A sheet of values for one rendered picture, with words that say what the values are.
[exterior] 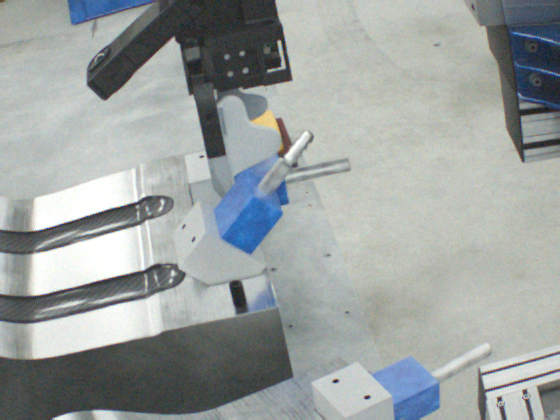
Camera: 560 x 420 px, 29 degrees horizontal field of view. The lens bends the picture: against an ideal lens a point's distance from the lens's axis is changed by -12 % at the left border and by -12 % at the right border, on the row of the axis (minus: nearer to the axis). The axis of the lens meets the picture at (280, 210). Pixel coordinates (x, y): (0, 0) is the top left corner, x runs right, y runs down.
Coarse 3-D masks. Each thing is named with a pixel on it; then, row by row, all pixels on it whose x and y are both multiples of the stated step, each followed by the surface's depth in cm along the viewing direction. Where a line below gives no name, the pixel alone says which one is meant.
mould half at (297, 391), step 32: (288, 384) 81; (64, 416) 74; (96, 416) 75; (128, 416) 76; (160, 416) 78; (192, 416) 79; (224, 416) 79; (256, 416) 79; (288, 416) 78; (320, 416) 78
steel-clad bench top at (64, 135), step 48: (96, 48) 159; (0, 96) 152; (48, 96) 147; (96, 96) 143; (144, 96) 140; (192, 96) 137; (0, 144) 138; (48, 144) 134; (96, 144) 131; (144, 144) 129; (192, 144) 127; (0, 192) 126; (48, 192) 124; (288, 192) 115; (288, 240) 108; (288, 288) 101; (336, 288) 100; (288, 336) 95; (336, 336) 94
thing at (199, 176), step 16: (192, 160) 98; (272, 160) 99; (336, 160) 99; (192, 176) 96; (208, 176) 96; (288, 176) 99; (304, 176) 99; (320, 176) 99; (192, 192) 96; (208, 192) 96
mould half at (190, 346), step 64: (64, 192) 105; (128, 192) 102; (0, 256) 95; (64, 256) 95; (128, 256) 93; (64, 320) 87; (128, 320) 86; (192, 320) 84; (256, 320) 84; (0, 384) 84; (64, 384) 85; (128, 384) 86; (192, 384) 86; (256, 384) 87
